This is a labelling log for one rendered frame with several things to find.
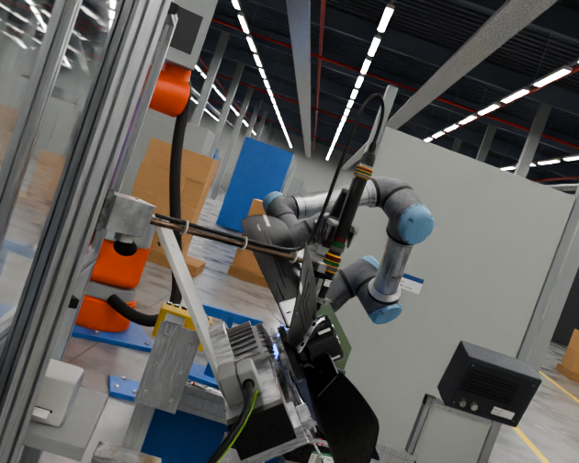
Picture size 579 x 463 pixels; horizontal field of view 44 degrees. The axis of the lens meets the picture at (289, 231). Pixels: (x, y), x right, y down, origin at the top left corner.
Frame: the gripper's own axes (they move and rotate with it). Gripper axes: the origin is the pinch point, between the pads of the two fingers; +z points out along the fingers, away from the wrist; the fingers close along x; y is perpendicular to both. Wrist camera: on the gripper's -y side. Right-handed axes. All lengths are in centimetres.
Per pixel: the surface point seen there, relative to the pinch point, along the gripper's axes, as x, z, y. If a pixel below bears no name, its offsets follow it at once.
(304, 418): 1, 34, 40
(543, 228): -139, -182, -32
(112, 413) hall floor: 43, -225, 148
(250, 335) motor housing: 15.3, 12.5, 31.9
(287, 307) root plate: 8.0, 4.9, 23.8
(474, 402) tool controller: -66, -35, 40
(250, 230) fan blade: 22.9, 3.1, 8.8
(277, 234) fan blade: 15.4, -4.4, 8.2
